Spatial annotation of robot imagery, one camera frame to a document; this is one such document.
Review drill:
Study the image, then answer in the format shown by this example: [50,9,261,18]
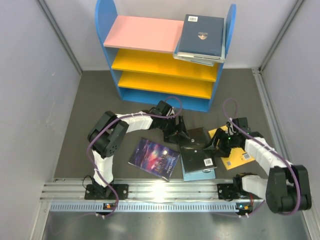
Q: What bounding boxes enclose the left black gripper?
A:
[158,114,189,144]

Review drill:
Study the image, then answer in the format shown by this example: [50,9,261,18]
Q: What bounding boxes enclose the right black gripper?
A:
[204,127,239,158]

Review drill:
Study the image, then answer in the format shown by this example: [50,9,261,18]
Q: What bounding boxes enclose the black book with barcode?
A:
[177,127,217,174]

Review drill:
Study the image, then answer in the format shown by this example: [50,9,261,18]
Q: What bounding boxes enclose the light blue book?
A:
[181,157,216,182]

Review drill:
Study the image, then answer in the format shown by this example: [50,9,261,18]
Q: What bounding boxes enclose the purple Robinson Crusoe book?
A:
[128,138,181,182]

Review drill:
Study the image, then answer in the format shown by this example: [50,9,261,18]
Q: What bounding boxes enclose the navy blue book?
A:
[177,14,225,57]

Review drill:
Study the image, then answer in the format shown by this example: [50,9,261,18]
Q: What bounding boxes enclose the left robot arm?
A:
[86,100,190,200]

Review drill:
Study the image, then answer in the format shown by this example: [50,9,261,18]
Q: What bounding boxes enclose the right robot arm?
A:
[204,117,312,215]

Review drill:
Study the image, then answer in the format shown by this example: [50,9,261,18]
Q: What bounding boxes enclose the yellow book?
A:
[208,125,255,171]

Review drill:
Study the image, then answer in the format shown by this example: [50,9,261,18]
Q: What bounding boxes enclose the blue pink yellow bookshelf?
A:
[95,0,237,112]

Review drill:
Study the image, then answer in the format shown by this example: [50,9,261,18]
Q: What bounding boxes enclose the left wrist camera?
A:
[166,107,176,119]

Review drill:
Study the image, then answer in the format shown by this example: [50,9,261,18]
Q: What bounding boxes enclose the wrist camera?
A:
[226,117,238,136]
[166,107,176,119]

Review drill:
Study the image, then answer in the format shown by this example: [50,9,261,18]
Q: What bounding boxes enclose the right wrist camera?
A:
[226,117,238,136]

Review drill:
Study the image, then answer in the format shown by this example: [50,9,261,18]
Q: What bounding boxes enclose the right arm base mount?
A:
[217,183,249,202]

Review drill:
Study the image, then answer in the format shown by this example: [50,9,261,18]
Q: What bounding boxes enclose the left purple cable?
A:
[85,96,183,218]

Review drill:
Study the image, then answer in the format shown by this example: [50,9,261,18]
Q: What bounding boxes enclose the purple cable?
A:
[85,96,183,218]
[222,98,303,219]

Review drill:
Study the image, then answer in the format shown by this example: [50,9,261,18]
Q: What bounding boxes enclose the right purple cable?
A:
[222,98,303,219]

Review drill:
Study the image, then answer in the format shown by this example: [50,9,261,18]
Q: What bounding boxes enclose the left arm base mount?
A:
[84,184,129,200]

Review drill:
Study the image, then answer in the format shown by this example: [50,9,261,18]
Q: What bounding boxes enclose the aluminium mounting rail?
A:
[40,179,263,213]

